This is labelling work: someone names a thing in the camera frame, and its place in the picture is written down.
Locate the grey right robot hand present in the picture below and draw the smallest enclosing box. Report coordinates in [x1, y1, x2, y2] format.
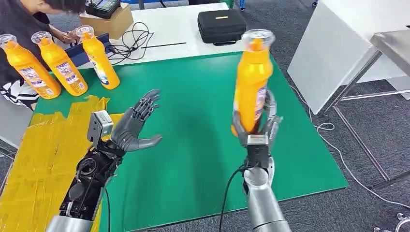
[231, 90, 284, 152]

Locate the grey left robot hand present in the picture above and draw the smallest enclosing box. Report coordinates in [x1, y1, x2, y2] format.
[110, 88, 163, 153]

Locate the orange drink bottle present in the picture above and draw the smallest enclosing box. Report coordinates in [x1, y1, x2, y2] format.
[0, 33, 62, 100]
[75, 25, 121, 90]
[231, 29, 276, 138]
[30, 31, 88, 97]

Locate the green table mat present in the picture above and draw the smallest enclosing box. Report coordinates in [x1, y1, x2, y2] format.
[33, 51, 350, 232]

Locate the yellow sheet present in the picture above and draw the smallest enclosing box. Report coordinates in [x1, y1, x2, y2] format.
[0, 95, 124, 232]

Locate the white board panel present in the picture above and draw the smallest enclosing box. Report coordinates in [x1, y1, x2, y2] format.
[286, 0, 410, 115]

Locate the cardboard box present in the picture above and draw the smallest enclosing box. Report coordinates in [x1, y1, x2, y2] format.
[79, 2, 134, 41]

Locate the black carry case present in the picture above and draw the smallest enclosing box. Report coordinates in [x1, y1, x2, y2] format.
[197, 9, 248, 46]

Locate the white table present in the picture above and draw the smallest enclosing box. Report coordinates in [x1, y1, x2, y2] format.
[76, 1, 247, 70]

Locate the black controller device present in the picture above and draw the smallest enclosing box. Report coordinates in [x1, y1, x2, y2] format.
[85, 0, 122, 20]

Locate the steel bench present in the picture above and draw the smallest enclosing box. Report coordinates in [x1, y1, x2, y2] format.
[320, 29, 410, 191]

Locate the person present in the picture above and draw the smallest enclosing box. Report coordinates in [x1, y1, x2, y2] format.
[0, 0, 87, 111]

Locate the silver metal object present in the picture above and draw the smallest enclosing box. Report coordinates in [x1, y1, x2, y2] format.
[373, 213, 410, 232]

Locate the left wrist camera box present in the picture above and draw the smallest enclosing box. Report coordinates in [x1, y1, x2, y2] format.
[87, 110, 114, 149]

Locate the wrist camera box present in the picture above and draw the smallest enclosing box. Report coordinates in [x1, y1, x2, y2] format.
[87, 110, 114, 149]
[246, 134, 270, 169]

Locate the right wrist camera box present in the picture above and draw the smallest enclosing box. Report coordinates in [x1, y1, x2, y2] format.
[246, 134, 270, 169]

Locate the white floor cable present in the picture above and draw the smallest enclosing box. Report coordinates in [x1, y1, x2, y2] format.
[290, 85, 410, 209]

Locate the tangled black cable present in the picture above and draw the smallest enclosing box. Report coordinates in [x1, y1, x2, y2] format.
[107, 21, 155, 66]

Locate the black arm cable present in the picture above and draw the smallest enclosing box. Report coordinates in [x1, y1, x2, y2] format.
[219, 163, 257, 232]

